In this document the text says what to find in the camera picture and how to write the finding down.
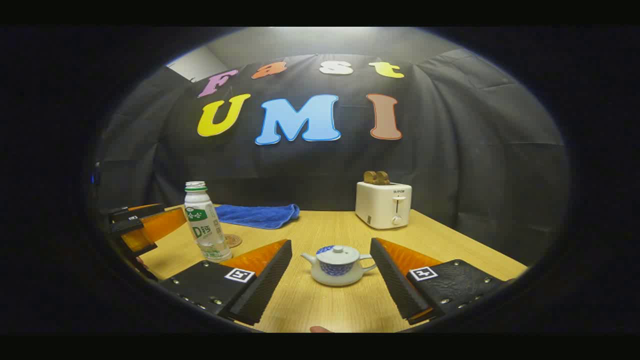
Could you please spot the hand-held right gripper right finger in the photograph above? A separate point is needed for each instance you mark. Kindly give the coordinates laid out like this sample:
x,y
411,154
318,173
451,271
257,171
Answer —
x,y
395,285

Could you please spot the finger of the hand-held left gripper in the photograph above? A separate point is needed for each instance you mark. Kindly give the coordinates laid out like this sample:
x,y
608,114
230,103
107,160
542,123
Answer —
x,y
131,214
162,225

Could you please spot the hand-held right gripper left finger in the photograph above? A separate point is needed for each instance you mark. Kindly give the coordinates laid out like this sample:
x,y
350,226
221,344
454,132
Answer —
x,y
265,285

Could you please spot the white water bottle green label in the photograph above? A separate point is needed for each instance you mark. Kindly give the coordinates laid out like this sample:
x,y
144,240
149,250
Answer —
x,y
205,225

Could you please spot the round brown coaster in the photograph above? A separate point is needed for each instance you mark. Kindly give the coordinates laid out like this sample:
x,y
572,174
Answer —
x,y
235,241

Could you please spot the white blue-patterned teacup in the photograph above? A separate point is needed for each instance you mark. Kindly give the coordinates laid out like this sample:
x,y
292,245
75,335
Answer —
x,y
335,277

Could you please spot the blue towel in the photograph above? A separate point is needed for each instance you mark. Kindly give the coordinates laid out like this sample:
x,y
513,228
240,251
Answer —
x,y
257,216

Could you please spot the white toaster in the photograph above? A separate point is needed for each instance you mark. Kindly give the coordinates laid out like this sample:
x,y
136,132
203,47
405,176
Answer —
x,y
382,205

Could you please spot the brown toast slice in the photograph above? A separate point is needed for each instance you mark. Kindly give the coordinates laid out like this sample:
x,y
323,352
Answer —
x,y
383,178
370,177

